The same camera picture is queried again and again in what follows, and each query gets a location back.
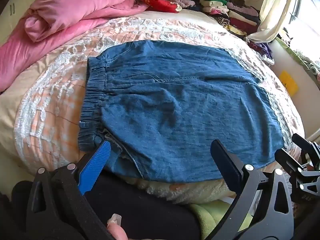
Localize green windowsill mat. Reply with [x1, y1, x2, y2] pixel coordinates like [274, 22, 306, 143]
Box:
[275, 36, 320, 80]

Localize stack of folded clothes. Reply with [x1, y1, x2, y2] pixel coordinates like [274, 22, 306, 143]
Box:
[192, 0, 262, 37]

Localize person's left hand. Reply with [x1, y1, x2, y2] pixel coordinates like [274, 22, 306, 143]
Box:
[106, 214, 129, 240]

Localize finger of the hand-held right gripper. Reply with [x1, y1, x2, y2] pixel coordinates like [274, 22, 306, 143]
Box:
[274, 149, 307, 180]
[292, 133, 320, 155]

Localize peach embroidered bedspread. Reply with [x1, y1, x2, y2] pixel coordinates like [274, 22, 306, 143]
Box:
[0, 10, 305, 205]

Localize cream curtain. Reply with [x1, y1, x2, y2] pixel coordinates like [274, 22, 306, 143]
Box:
[246, 0, 300, 43]

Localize fluffy mauve garment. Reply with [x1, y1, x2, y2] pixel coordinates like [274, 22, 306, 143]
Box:
[170, 0, 195, 8]

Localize blue denim skirt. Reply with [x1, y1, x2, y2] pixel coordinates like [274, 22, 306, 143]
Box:
[79, 40, 293, 183]

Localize window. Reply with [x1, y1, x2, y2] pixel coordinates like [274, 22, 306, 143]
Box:
[285, 0, 320, 63]

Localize person's black trousers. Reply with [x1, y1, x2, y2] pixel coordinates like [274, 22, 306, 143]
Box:
[0, 169, 203, 240]

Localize pile of assorted clothes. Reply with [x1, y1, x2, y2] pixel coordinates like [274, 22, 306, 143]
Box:
[300, 52, 320, 79]

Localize purple clothes pile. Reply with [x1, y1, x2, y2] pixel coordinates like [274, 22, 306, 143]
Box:
[249, 41, 274, 60]

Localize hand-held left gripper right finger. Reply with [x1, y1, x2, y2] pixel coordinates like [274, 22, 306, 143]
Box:
[205, 139, 294, 240]

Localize pink duvet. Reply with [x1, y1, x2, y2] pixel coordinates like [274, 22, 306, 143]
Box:
[0, 0, 150, 92]

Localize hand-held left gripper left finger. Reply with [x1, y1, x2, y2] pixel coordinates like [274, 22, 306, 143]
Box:
[26, 140, 118, 240]

